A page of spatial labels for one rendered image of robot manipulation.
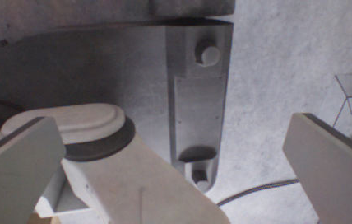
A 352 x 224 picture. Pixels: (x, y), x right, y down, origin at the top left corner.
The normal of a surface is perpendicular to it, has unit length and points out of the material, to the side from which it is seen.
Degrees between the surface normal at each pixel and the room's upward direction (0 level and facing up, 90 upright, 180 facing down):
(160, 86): 0
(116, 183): 90
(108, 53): 0
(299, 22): 0
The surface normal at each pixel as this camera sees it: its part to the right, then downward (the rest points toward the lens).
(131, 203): -0.02, -0.87
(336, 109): 0.01, 0.48
